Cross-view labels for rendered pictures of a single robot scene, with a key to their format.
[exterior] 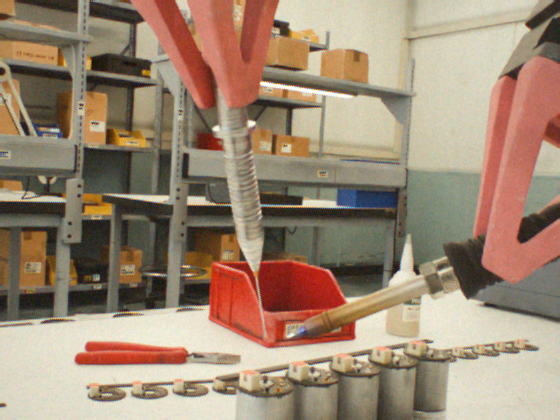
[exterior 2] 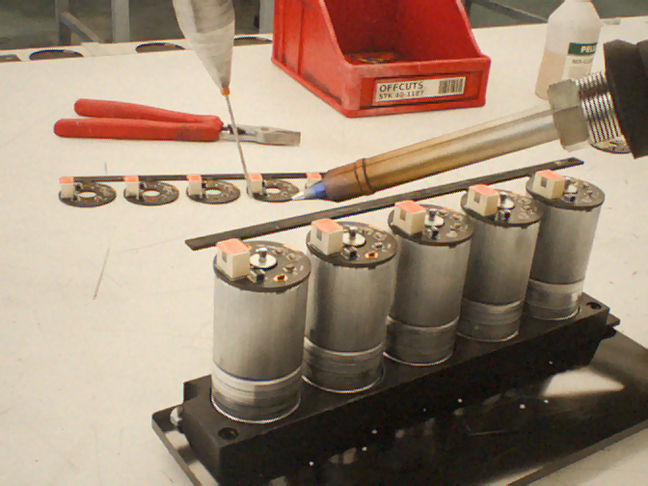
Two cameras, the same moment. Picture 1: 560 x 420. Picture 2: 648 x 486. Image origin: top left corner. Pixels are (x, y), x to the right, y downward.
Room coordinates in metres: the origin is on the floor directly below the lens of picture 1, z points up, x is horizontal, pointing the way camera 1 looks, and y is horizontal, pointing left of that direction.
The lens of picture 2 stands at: (0.09, -0.03, 0.92)
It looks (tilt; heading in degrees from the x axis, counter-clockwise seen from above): 27 degrees down; 4
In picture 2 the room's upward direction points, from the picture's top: 5 degrees clockwise
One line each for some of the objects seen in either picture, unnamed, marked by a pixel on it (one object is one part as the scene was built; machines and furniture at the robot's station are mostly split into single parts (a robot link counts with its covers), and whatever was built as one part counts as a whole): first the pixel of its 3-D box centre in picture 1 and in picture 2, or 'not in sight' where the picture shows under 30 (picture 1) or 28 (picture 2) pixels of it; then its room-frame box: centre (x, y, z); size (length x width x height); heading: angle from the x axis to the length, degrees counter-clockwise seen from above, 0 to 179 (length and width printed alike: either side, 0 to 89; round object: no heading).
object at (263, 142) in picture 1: (242, 149); not in sight; (5.17, 0.28, 1.06); 1.20 x 0.45 x 2.12; 127
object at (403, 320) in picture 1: (405, 283); (575, 20); (0.68, -0.13, 0.80); 0.03 x 0.03 x 0.10
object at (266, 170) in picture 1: (306, 174); not in sight; (3.20, -0.13, 0.90); 1.30 x 0.06 x 0.12; 127
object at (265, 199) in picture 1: (273, 199); not in sight; (3.31, 0.02, 0.77); 0.24 x 0.16 x 0.04; 126
